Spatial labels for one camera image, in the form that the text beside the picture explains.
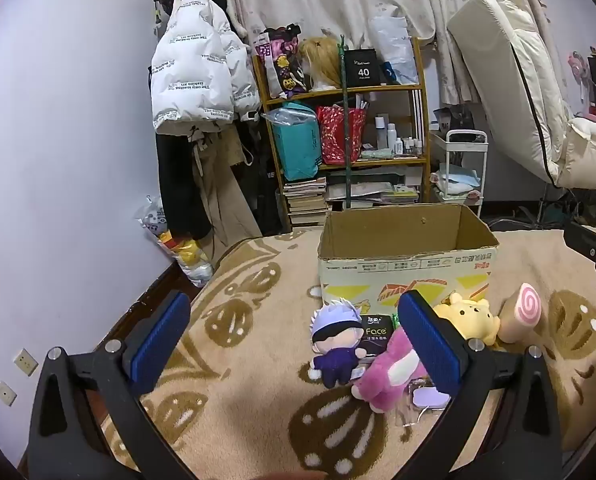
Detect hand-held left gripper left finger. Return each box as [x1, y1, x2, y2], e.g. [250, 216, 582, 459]
[23, 290, 193, 480]

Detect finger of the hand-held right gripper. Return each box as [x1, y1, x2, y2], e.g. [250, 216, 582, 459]
[564, 220, 596, 263]

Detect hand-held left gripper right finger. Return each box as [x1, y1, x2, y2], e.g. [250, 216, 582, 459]
[393, 289, 566, 480]

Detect yellow plush dog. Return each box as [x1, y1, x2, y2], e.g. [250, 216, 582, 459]
[435, 292, 501, 346]

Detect black tissue packet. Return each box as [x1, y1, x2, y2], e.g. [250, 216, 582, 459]
[360, 314, 396, 358]

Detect lilac acrylic keychain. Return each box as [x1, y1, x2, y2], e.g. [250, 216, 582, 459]
[412, 384, 451, 409]

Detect pink plush bear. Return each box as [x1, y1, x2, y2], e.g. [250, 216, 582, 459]
[353, 325, 431, 413]

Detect printed cardboard box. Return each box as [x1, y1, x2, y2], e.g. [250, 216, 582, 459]
[317, 203, 499, 318]

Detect pink swirl roll plush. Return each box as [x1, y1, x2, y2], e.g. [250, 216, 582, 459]
[498, 282, 542, 343]

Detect white-haired plush doll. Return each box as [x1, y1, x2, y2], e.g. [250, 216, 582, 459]
[308, 299, 369, 388]

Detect office chair base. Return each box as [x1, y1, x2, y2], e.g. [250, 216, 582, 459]
[488, 185, 596, 231]

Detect cream quilt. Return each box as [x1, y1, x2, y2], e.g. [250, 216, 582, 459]
[558, 115, 596, 191]

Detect plastic bag of toys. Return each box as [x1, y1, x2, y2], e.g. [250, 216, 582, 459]
[135, 195, 213, 283]

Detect white trolley cart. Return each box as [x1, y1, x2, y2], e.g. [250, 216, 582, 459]
[430, 130, 488, 218]

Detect folded blue cloth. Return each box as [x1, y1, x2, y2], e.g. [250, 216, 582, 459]
[430, 167, 481, 198]

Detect black hanging garment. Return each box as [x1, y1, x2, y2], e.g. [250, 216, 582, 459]
[155, 132, 213, 241]

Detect beige trousers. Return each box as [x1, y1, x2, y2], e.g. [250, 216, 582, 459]
[190, 125, 263, 261]

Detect pile of papers and booklets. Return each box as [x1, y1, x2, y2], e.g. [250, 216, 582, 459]
[326, 170, 423, 208]

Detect pink desk fan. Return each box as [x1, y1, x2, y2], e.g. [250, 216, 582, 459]
[568, 51, 591, 106]

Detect black handbag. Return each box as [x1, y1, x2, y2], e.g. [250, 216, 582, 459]
[435, 105, 476, 133]

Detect stack of books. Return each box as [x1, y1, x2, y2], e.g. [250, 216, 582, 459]
[283, 177, 329, 227]

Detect row of cosmetic bottles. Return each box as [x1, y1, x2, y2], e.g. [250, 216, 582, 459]
[375, 116, 426, 157]

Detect green pole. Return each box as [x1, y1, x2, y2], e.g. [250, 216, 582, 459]
[339, 35, 353, 210]

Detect red patterned bag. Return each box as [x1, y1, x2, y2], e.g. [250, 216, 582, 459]
[316, 105, 367, 165]

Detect teal bag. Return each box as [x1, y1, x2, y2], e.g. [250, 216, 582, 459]
[270, 102, 323, 182]

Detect wooden shelf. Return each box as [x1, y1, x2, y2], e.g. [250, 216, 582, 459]
[252, 37, 431, 226]

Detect white plastic bag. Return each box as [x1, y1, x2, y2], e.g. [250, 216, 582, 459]
[368, 16, 419, 86]

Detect black box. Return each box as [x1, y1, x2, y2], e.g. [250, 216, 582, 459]
[344, 49, 383, 86]

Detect white puffer jacket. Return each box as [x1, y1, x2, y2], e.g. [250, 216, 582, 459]
[150, 0, 261, 136]

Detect printed tote bag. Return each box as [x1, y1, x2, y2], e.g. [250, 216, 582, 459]
[258, 25, 309, 100]

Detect blonde wig on head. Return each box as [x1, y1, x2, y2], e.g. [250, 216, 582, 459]
[298, 37, 346, 92]

